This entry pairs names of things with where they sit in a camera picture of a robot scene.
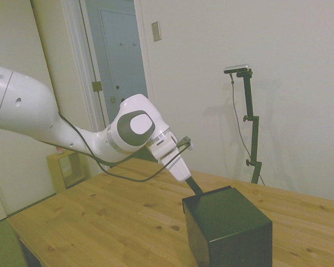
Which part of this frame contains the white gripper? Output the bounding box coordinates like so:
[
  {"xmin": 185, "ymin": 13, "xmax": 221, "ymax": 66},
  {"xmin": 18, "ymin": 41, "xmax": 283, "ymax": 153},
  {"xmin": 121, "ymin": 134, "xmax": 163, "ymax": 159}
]
[{"xmin": 159, "ymin": 150, "xmax": 204, "ymax": 196}]

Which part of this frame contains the black drawer cabinet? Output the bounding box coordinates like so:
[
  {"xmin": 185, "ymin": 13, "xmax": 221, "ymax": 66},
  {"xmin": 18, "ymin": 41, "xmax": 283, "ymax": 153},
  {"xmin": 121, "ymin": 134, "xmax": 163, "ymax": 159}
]
[{"xmin": 184, "ymin": 187, "xmax": 273, "ymax": 267}]

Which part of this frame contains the small light wooden shelf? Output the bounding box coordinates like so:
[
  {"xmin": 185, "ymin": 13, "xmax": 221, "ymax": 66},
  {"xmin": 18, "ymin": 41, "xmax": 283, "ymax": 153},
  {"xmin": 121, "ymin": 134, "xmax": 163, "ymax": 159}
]
[{"xmin": 46, "ymin": 149, "xmax": 93, "ymax": 193}]

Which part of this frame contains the pale blue hallway door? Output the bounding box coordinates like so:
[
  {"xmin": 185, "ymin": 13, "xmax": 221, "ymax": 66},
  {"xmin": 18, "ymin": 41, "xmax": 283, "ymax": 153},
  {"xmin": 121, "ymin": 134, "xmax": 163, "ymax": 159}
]
[{"xmin": 99, "ymin": 9, "xmax": 150, "ymax": 126}]

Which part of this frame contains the white door with knob hole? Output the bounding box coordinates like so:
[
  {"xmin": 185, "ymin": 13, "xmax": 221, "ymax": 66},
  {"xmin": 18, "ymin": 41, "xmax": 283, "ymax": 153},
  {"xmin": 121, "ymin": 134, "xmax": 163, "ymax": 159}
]
[{"xmin": 0, "ymin": 0, "xmax": 59, "ymax": 220}]

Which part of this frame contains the small dark wrist camera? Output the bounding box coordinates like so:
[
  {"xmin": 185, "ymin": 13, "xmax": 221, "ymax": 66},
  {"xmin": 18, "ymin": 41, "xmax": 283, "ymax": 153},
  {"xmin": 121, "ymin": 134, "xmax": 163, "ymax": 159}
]
[{"xmin": 176, "ymin": 135, "xmax": 195, "ymax": 151}]

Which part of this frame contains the black jointed camera stand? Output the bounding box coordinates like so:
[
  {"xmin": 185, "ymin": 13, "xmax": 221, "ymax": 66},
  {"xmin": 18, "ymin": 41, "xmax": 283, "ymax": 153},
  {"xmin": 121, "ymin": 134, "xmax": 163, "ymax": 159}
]
[{"xmin": 235, "ymin": 68, "xmax": 264, "ymax": 185}]

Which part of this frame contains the silver camera on stand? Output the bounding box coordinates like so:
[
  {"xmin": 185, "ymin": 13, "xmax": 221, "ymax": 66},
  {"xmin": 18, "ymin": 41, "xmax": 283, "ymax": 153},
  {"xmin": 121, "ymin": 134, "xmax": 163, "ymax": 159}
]
[{"xmin": 223, "ymin": 64, "xmax": 252, "ymax": 75}]

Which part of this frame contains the metal wall switch plate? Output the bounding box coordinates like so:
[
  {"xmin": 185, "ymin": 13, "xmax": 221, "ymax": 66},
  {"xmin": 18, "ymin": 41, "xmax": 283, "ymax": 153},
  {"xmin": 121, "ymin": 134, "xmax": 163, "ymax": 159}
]
[{"xmin": 151, "ymin": 21, "xmax": 163, "ymax": 43}]

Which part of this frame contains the white door frame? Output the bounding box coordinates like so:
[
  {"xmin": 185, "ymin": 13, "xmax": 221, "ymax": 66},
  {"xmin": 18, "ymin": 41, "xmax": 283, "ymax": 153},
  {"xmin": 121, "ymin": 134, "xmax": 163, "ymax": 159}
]
[{"xmin": 60, "ymin": 0, "xmax": 156, "ymax": 134}]

